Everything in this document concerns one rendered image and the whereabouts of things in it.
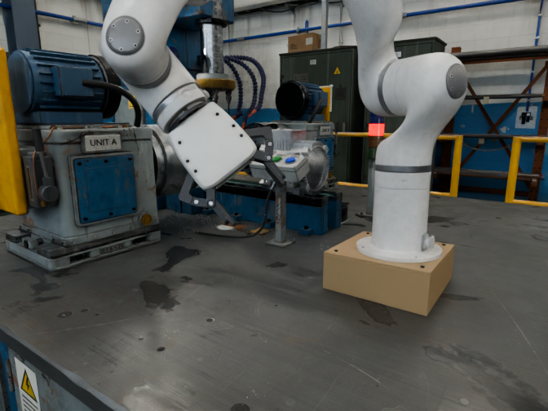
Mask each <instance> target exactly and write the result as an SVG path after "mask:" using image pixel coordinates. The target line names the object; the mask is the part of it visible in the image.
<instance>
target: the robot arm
mask: <svg viewBox="0 0 548 411"><path fill-rule="evenodd" d="M210 1H211V0H112V2H111V5H110V7H109V9H108V12H107V15H106V17H105V19H104V24H103V28H102V31H101V36H100V39H99V53H100V54H101V55H102V56H103V57H104V59H105V60H106V62H107V63H108V65H109V66H110V67H111V68H112V69H113V70H114V72H115V73H116V74H117V75H118V76H119V78H120V79H121V80H122V81H123V82H124V83H125V85H126V86H127V87H128V89H129V90H130V91H131V93H132V94H133V95H134V96H135V98H136V99H137V100H138V101H139V102H140V103H141V104H142V106H143V107H144V108H145V110H146V111H147V112H148V114H149V115H150V116H151V117H152V119H153V120H154V121H155V122H156V123H157V124H158V126H159V127H160V128H161V130H162V131H163V132H164V133H165V134H168V137H167V139H168V141H169V143H170V146H171V147H172V148H173V150H174V152H175V154H176V156H177V157H178V159H179V160H180V161H181V162H182V164H183V166H184V167H185V168H186V170H187V171H188V174H187V176H186V179H185V180H184V183H183V186H182V188H181V191H180V193H179V200H181V201H183V202H186V203H188V204H190V205H193V206H197V207H205V208H211V209H213V210H214V211H215V213H216V214H217V215H218V216H219V217H220V218H221V219H222V220H223V222H224V223H225V224H226V225H228V224H229V223H231V225H232V226H233V227H235V226H236V221H235V220H234V219H233V217H232V216H231V215H230V214H229V213H228V212H227V210H226V209H225V208H224V207H223V205H222V204H221V203H218V201H217V200H216V189H218V188H219V187H221V186H222V185H223V184H225V183H226V182H227V181H228V180H229V179H231V178H232V177H233V176H234V175H236V174H237V173H238V172H240V171H241V170H243V169H244V168H245V167H246V166H247V165H249V164H250V163H251V162H252V161H256V162H259V163H263V164H264V165H265V166H266V168H265V170H266V171H267V172H268V173H269V174H270V176H271V177H272V178H273V180H274V181H275V182H276V183H277V185H278V186H279V187H280V188H283V187H284V186H285V185H286V182H285V181H284V179H285V175H284V174H283V173H282V171H281V170H280V169H279V167H278V166H277V165H276V164H275V162H274V161H273V160H272V158H273V149H274V143H273V136H272V128H271V127H270V126H265V127H259V128H252V129H245V130H243V129H242V128H241V127H240V126H239V125H238V124H237V123H236V122H235V121H234V120H233V119H232V118H231V117H230V116H229V115H228V114H227V113H226V112H225V111H224V110H223V109H222V108H220V107H219V106H218V105H217V104H216V103H215V102H210V103H209V102H207V99H208V98H209V97H210V95H209V93H208V92H207V91H206V90H202V89H201V88H200V86H199V85H198V84H197V82H196V81H195V80H194V78H193V77H192V76H191V74H190V73H189V72H188V71H187V69H186V68H185V67H184V66H183V65H182V64H181V63H180V61H179V60H178V59H177V57H176V56H175V55H174V53H173V52H172V51H171V50H170V48H169V47H168V46H167V45H166V43H167V40H168V37H169V35H170V31H171V30H172V28H173V26H174V24H175V21H176V20H177V18H178V16H179V13H180V12H181V11H182V9H183V7H184V6H185V4H186V5H188V6H191V7H200V6H203V5H205V4H206V3H208V2H210ZM342 1H343V4H344V6H345V7H346V9H347V13H348V15H349V17H350V19H351V23H352V25H353V29H354V31H355V35H356V43H357V50H358V85H359V92H360V97H361V100H362V102H363V104H364V105H365V107H366V108H367V109H368V110H369V111H370V112H371V113H374V114H376V115H379V116H383V117H399V116H406V117H405V120H404V121H403V123H402V124H401V126H400V127H399V128H398V129H397V130H396V131H395V132H394V133H393V134H392V135H390V136H389V137H387V138H386V139H384V140H383V141H382V142H381V143H380V144H379V145H378V148H377V152H376V159H375V174H374V193H373V226H372V236H367V237H364V238H361V239H359V240H358V241H357V242H356V248H357V250H358V251H359V252H361V253H362V254H364V255H367V256H369V257H371V258H375V259H381V260H385V261H390V262H397V263H425V262H430V261H434V260H437V259H439V258H440V257H441V256H442V249H441V247H440V246H438V245H437V244H435V237H434V236H429V234H427V233H426V231H427V220H428V209H429V197H430V186H431V164H432V154H433V149H434V146H435V142H436V140H437V139H438V137H439V135H440V133H441V132H442V130H443V129H444V128H445V127H446V126H447V124H448V123H449V122H450V120H451V119H452V118H453V116H454V115H455V114H456V112H457V111H458V109H459V108H460V107H461V105H462V103H463V101H464V99H465V97H466V91H467V75H466V69H465V67H464V65H463V63H462V62H461V61H460V60H459V59H458V58H457V57H455V56H454V55H450V54H448V53H444V52H436V53H430V54H425V55H417V56H413V57H409V58H404V59H400V60H399V59H398V58H397V57H396V53H395V50H394V38H395V36H396V34H397V32H398V30H399V28H400V25H401V21H402V3H401V0H342ZM258 137H263V138H264V140H265V152H260V151H258V150H257V148H256V145H255V144H254V142H253V140H252V139H253V138H258ZM195 181H196V183H197V184H198V185H199V186H200V187H201V188H202V189H203V190H204V191H205V192H206V199H204V198H196V197H193V196H191V194H190V192H191V190H192V186H193V184H194V182H195Z"/></svg>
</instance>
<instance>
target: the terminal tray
mask: <svg viewBox="0 0 548 411"><path fill-rule="evenodd" d="M306 135H307V130H283V129H281V130H279V129H278V130H272V136H273V143H274V149H273V150H277V149H279V151H280V150H281V151H283V150H285V151H286V150H287V151H289V150H291V149H292V148H293V143H294V142H296V141H297V140H306Z"/></svg>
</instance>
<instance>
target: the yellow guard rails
mask: <svg viewBox="0 0 548 411"><path fill-rule="evenodd" d="M392 134H393V133H384V138H387V137H389V136H390V135H392ZM368 135H369V133H363V132H338V136H346V137H368ZM438 139H447V140H455V143H454V151H453V168H452V177H451V186H450V193H447V192H432V191H430V194H431V195H440V196H447V197H457V189H458V180H459V172H460V164H461V155H462V140H463V135H439V137H438ZM522 142H534V143H548V137H536V136H514V137H513V143H512V149H511V155H510V167H509V174H508V180H507V186H506V198H505V202H507V203H515V204H524V205H532V206H546V207H548V203H545V202H538V201H522V200H515V199H514V196H515V185H516V179H517V173H518V167H519V155H520V149H521V144H522ZM338 184H339V185H347V186H355V187H363V188H367V187H368V184H361V183H345V182H338Z"/></svg>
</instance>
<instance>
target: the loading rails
mask: <svg viewBox="0 0 548 411"><path fill-rule="evenodd" d="M269 191H270V190H269V189H267V188H264V187H262V186H261V185H260V183H259V182H256V181H249V180H243V179H229V180H228V181H227V182H226V183H225V184H223V185H222V186H221V187H219V188H218V189H216V200H217V201H218V203H221V204H222V205H223V207H224V208H225V209H226V210H227V212H228V213H229V214H230V215H231V216H232V217H233V219H234V220H235V221H240V220H242V219H243V220H247V221H250V222H255V223H261V224H262V225H263V220H264V211H265V205H266V200H267V195H268V193H269ZM342 196H343V193H342V192H335V191H328V190H322V192H320V193H319V194H318V195H315V196H312V195H305V194H304V196H303V195H297V194H293V193H292V192H286V228H287V229H290V230H295V231H298V234H299V235H304V236H310V235H312V234H315V235H319V236H322V235H324V234H326V233H327V228H334V229H336V228H339V227H341V216H342ZM201 213H202V214H205V215H210V214H216V213H215V211H214V210H213V209H211V208H205V207H204V209H202V210H201ZM275 226H276V192H273V191H272V194H271V196H270V199H269V202H268V207H267V221H266V223H265V226H264V227H265V228H274V227H275Z"/></svg>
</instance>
